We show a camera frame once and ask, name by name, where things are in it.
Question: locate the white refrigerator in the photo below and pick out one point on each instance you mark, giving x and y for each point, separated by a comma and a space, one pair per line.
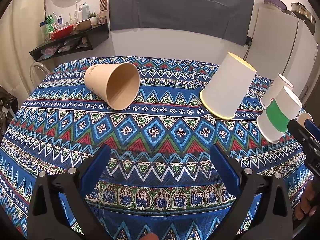
283, 44

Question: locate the purple bowl on fridge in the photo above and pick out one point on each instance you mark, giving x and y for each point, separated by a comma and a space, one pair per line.
277, 3

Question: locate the dark bag on chair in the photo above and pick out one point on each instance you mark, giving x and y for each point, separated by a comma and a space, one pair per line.
9, 107

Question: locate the metal pot on fridge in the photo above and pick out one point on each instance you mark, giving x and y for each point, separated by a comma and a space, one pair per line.
302, 13

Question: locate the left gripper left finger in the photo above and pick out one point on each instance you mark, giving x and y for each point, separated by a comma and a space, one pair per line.
46, 216

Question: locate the brown kraft paper cup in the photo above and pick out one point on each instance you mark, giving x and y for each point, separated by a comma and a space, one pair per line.
117, 84

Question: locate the beige curtain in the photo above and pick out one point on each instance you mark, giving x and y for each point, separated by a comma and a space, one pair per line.
20, 34

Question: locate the red tray on shelf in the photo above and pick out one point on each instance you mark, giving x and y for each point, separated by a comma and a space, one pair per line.
61, 32

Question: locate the transparent chair back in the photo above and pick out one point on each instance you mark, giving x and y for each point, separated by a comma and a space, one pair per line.
38, 73

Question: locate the green plastic bottle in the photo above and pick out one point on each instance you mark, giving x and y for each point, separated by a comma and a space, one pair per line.
52, 25

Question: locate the black wall shelf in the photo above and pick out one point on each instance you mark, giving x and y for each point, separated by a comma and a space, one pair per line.
75, 42

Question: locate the blue patterned tablecloth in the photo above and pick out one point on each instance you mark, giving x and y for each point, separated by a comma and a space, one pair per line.
160, 178

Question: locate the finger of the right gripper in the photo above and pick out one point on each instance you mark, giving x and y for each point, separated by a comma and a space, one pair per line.
313, 129
300, 133

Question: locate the orange and white paper cup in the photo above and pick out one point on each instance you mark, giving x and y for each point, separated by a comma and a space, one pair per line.
303, 117

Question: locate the small potted plant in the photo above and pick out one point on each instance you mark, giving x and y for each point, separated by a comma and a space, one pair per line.
93, 18

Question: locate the white cup green band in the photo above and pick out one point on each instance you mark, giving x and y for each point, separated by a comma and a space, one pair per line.
272, 123

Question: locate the white cup pink hearts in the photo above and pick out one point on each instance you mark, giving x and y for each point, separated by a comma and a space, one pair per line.
279, 82

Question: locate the wooden brush on wall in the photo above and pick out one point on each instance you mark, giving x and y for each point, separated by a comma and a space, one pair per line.
103, 5

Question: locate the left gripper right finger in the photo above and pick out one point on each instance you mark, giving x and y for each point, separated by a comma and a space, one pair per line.
273, 217

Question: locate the beige mug on shelf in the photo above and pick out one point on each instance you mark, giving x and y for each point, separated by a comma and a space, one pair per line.
83, 25

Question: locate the white cup yellow rim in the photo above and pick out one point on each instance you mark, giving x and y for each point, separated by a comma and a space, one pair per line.
227, 88

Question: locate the person's right hand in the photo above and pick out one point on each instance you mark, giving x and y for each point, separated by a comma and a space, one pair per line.
305, 207

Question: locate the white pump bottle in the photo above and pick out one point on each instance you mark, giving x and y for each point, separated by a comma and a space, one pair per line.
85, 11

